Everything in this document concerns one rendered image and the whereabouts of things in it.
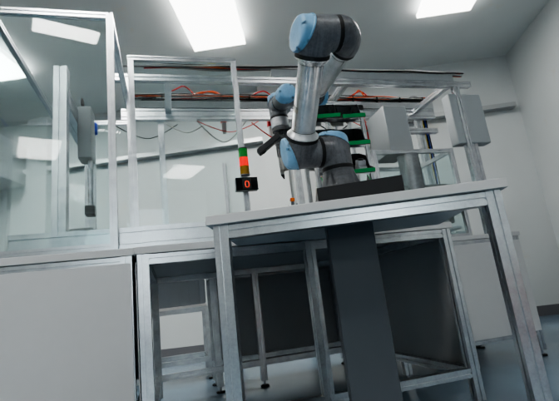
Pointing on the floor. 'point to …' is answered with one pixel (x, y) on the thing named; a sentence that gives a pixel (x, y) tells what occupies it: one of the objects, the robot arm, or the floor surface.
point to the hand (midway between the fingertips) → (282, 175)
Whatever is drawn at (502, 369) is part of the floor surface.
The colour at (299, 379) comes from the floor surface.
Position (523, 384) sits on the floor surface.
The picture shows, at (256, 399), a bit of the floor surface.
